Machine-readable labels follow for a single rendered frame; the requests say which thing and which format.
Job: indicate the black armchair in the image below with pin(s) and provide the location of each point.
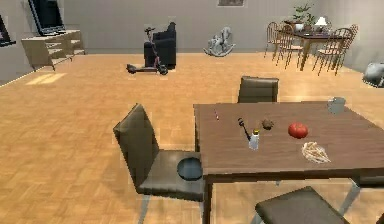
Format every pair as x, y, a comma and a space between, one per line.
165, 46

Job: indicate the red and white pen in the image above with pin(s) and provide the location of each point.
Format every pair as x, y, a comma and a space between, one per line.
216, 115

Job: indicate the grey lumpy cushion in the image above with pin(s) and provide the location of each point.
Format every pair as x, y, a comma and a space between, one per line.
375, 74

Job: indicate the dark brown wooden table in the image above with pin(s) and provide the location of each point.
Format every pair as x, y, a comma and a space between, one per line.
283, 156

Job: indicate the red tomato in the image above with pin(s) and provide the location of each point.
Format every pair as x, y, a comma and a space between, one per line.
298, 130

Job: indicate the dark wooden dining table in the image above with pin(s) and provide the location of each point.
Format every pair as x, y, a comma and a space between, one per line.
313, 38

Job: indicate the brown wooden spindle chair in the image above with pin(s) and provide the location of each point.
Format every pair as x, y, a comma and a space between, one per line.
352, 35
286, 43
335, 46
271, 35

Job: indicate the black kick scooter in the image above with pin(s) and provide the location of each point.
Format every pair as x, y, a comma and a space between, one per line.
150, 68

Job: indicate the dark grey padded chair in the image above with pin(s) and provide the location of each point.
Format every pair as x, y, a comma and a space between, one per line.
258, 89
300, 208
146, 156

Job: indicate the light wooden tv stand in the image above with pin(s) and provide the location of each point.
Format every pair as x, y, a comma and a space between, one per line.
50, 46

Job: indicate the black spoon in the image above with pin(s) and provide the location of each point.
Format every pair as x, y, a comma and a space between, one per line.
243, 128

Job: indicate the white table lamp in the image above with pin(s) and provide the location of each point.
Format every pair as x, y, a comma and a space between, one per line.
321, 22

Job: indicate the grey rocking horse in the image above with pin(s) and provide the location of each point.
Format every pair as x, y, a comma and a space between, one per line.
220, 43

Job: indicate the pale woven bowl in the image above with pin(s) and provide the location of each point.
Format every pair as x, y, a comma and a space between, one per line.
315, 153

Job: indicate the black television set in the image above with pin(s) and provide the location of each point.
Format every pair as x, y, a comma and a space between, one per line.
46, 16

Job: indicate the framed wall picture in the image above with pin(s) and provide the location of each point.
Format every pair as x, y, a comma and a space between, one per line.
230, 2

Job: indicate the white bottle yellow cap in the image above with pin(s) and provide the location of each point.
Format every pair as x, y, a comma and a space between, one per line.
254, 140

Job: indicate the dark blue round plate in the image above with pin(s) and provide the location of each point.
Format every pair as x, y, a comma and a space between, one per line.
190, 169

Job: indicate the grey mug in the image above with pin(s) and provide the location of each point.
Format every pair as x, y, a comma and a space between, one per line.
336, 105

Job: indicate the green house plant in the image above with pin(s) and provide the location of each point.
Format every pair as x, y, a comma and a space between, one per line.
303, 15

